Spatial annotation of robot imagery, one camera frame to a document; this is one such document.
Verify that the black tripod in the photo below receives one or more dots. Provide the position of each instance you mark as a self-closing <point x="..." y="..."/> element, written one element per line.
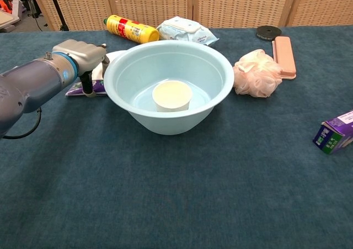
<point x="55" y="6"/>

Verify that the light blue plastic basin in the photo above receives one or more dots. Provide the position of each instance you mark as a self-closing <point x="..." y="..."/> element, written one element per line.
<point x="171" y="124"/>

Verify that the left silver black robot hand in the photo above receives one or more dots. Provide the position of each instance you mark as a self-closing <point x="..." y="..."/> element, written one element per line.
<point x="85" y="55"/>

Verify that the teal table cloth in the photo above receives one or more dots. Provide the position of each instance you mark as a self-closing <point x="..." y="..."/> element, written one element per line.
<point x="176" y="191"/>

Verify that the black round disc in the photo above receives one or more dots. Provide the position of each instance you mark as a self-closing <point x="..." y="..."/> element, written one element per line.
<point x="266" y="32"/>

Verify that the white round flat disc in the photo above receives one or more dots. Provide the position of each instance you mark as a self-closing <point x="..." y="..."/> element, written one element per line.
<point x="115" y="55"/>

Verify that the white paper cup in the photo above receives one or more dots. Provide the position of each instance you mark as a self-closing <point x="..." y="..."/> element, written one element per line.
<point x="172" y="94"/>

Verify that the purple toothpaste tube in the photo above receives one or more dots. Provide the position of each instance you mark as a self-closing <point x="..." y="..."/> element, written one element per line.
<point x="99" y="86"/>

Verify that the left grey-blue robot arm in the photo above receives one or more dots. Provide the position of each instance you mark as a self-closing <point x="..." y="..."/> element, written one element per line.
<point x="33" y="80"/>

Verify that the wicker folding screen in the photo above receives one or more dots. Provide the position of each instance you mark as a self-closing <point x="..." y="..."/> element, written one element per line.
<point x="234" y="6"/>

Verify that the yellow bottle red label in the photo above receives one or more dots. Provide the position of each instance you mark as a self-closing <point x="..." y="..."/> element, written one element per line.
<point x="129" y="28"/>

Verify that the pink toothbrush case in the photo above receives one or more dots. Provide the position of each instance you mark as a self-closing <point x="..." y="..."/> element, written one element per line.
<point x="284" y="55"/>

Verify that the light blue wet wipes pack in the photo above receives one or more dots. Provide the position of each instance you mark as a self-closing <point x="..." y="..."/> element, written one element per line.
<point x="187" y="29"/>

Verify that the pink bath pouf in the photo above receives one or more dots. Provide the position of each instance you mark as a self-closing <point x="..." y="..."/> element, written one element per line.
<point x="256" y="72"/>

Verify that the purple toothpaste box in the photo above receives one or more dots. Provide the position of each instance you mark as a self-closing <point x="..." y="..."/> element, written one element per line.
<point x="336" y="130"/>

